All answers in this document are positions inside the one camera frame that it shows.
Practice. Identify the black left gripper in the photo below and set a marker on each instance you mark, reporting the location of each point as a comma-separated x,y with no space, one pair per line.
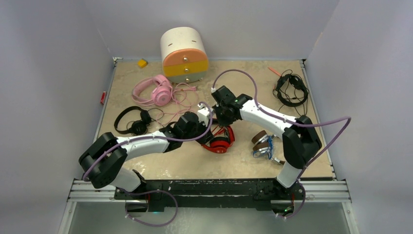
205,138

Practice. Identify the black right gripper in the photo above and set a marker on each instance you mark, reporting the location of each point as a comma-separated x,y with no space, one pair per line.
223,123

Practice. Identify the red black headphones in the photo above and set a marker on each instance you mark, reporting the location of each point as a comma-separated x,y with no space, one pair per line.
223,139

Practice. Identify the brown leather silver headphones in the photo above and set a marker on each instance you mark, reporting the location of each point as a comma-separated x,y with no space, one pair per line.
258,137

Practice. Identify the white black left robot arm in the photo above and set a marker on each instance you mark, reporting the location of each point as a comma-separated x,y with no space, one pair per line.
103,161

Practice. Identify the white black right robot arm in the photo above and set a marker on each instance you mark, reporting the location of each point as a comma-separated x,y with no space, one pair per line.
300,141

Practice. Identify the pink headphones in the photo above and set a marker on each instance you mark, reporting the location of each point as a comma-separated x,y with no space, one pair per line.
159,91

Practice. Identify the orange pencil stick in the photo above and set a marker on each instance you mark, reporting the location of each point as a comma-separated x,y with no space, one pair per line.
274,71

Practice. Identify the cream orange yellow drawer box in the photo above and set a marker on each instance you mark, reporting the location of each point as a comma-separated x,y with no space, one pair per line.
184,59

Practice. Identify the small yellow block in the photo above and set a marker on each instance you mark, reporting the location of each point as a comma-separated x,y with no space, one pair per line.
142,63

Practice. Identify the small red clip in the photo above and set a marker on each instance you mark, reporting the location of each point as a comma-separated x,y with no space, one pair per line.
103,98

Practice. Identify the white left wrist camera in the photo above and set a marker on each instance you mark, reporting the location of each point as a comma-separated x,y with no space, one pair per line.
204,115

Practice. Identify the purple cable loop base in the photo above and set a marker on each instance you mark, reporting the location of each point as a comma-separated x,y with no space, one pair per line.
154,206

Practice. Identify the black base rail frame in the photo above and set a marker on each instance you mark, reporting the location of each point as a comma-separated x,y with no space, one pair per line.
260,194

